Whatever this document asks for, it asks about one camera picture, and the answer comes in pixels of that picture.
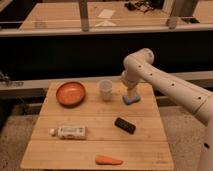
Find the white paper sheet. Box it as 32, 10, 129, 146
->
98, 9, 115, 19

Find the black cables pile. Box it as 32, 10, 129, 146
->
124, 0, 158, 14

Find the orange carrot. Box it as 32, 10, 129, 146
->
95, 155, 123, 165

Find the orange bowl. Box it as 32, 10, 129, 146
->
56, 81, 86, 107

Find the black rectangular block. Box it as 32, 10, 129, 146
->
114, 118, 136, 134

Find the grey metal post right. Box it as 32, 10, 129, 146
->
166, 0, 184, 29

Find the white tube with cap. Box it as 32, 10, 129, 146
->
49, 126, 86, 140

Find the white ceramic cup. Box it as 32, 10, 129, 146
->
98, 80, 112, 101

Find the metal clamp on rail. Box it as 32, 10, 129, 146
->
0, 70, 24, 87

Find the blue sponge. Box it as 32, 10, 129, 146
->
122, 95, 141, 105

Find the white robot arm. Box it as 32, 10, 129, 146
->
121, 48, 213, 171

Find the grey metal post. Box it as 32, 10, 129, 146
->
78, 0, 89, 32
166, 0, 184, 29

